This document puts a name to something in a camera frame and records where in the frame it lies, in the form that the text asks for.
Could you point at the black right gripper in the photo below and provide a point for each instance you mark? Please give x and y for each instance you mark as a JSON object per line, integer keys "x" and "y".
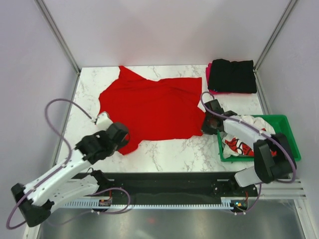
{"x": 206, "y": 130}

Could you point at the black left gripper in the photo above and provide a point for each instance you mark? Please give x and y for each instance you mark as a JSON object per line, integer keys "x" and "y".
{"x": 122, "y": 143}

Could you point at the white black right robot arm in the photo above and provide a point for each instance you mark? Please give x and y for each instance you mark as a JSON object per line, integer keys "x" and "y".
{"x": 273, "y": 158}

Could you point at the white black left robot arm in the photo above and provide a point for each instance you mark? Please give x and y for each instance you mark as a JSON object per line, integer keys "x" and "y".
{"x": 55, "y": 188}

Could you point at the white red printed t-shirt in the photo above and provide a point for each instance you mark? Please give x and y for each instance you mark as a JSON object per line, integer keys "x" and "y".
{"x": 234, "y": 149}

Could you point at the folded black t-shirt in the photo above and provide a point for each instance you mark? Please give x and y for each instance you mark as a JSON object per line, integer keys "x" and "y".
{"x": 233, "y": 76}

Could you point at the folded pink t-shirt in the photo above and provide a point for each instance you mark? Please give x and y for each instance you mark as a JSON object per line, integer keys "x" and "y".
{"x": 211, "y": 84}

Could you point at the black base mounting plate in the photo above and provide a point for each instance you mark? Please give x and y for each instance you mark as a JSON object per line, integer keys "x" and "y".
{"x": 147, "y": 188}

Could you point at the green plastic bin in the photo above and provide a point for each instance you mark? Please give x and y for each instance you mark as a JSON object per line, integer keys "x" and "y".
{"x": 279, "y": 123}

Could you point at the white slotted cable duct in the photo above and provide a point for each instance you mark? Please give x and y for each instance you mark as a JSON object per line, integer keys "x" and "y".
{"x": 99, "y": 204}

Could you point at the aluminium rail right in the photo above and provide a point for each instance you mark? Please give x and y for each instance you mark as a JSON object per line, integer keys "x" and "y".
{"x": 278, "y": 191}

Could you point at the aluminium frame post right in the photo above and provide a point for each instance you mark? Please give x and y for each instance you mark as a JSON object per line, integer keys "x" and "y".
{"x": 275, "y": 33}

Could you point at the aluminium frame post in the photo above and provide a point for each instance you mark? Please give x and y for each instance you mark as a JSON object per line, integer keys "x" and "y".
{"x": 275, "y": 33}
{"x": 57, "y": 34}

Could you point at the aluminium frame post left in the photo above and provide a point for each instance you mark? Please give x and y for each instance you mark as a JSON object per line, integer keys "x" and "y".
{"x": 57, "y": 34}

